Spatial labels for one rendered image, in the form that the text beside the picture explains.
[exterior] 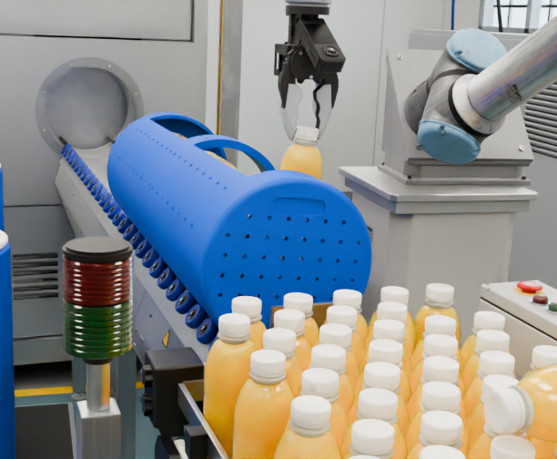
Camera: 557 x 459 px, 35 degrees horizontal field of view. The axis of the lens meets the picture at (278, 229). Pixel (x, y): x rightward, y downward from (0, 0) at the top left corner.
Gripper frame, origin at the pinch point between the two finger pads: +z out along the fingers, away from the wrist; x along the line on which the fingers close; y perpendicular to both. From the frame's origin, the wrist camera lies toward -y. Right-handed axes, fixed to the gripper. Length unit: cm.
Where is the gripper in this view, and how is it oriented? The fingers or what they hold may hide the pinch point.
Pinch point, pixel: (306, 132)
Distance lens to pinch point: 143.6
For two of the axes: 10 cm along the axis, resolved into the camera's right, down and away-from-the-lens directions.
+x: -9.4, 0.5, -3.4
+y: -3.4, -2.4, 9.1
